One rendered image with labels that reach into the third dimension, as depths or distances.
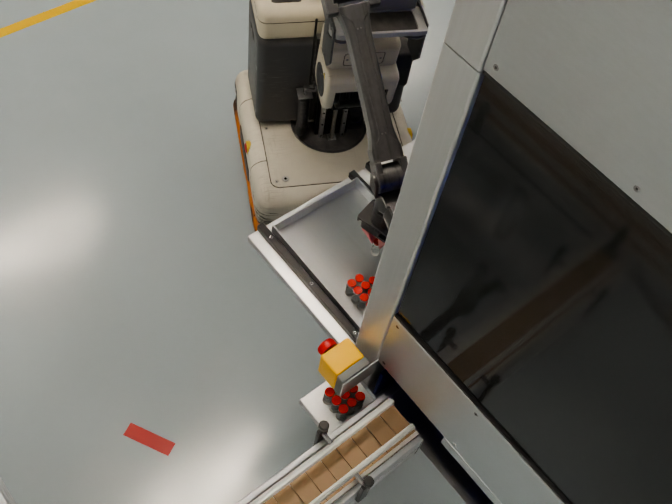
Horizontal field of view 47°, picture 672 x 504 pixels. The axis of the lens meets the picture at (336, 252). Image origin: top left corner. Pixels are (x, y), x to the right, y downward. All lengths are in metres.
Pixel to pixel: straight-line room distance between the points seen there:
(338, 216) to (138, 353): 1.05
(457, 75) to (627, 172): 0.24
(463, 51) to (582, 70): 0.17
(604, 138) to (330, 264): 1.07
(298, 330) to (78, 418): 0.77
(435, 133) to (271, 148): 1.80
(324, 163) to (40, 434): 1.29
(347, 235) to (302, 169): 0.91
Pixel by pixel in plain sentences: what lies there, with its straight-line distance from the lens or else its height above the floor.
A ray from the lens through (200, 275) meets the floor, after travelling 2.81.
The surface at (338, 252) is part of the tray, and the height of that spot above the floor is 0.88.
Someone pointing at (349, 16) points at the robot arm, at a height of 1.41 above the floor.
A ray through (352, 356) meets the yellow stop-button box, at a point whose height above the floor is 1.03.
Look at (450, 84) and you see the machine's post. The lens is 0.97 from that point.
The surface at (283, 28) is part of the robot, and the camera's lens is 2.54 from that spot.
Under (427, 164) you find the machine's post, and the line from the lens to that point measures 1.08.
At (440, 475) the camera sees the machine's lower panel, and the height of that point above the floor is 0.87.
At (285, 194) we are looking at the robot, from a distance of 2.68.
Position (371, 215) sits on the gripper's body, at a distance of 1.71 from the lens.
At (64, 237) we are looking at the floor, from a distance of 2.96.
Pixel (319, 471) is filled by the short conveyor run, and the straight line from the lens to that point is 1.56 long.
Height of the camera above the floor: 2.41
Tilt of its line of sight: 57 degrees down
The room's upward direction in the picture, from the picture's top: 11 degrees clockwise
